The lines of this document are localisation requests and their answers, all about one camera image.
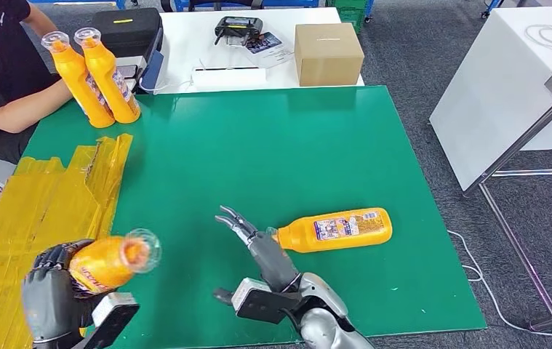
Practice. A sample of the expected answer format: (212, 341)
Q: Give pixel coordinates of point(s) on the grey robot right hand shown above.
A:
(273, 257)

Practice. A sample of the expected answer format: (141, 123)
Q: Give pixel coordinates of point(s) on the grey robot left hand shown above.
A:
(46, 308)

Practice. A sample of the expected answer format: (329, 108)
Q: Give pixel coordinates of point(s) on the orange detergent bottle clear cap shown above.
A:
(104, 67)
(75, 77)
(300, 236)
(102, 265)

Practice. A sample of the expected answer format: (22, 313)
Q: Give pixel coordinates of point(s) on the person's left forearm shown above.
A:
(39, 21)

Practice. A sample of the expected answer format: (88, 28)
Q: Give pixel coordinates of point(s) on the person's right forearm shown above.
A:
(30, 108)

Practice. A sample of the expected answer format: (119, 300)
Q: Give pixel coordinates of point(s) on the yellow taped cardboard sheet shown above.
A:
(39, 217)

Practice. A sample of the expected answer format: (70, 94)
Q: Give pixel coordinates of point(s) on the flat white box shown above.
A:
(227, 78)

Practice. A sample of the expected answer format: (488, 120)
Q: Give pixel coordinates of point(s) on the printed booklet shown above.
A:
(268, 53)

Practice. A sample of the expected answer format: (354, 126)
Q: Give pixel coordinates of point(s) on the brown cardboard box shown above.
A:
(328, 58)

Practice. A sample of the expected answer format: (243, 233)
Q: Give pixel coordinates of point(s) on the blue and white device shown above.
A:
(153, 67)

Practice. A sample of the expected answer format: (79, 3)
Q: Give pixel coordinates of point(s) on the white desk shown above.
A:
(184, 48)

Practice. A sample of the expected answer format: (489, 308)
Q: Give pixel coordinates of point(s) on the black smartphone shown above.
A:
(134, 71)

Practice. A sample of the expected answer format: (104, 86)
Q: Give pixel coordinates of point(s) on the black handheld controller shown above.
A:
(238, 26)

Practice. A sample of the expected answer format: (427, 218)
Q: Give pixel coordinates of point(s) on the white box under phone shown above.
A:
(137, 60)

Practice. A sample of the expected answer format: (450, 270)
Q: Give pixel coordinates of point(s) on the green plastic crate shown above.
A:
(352, 14)

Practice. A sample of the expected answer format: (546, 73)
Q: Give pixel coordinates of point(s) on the black chair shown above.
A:
(208, 4)

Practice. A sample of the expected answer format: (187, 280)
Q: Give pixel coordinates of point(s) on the black carrying case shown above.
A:
(131, 29)

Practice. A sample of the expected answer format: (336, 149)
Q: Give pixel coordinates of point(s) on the white side table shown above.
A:
(497, 96)

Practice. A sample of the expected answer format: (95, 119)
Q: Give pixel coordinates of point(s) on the blue cart leg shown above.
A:
(490, 7)

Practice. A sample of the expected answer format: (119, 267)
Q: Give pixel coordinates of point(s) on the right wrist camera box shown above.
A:
(261, 308)

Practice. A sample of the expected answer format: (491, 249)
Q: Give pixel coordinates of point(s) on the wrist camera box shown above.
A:
(261, 308)
(112, 322)

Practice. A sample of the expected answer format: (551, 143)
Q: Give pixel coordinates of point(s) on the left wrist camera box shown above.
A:
(112, 322)

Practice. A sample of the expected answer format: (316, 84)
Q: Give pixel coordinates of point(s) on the blue metal frame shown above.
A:
(88, 2)
(295, 3)

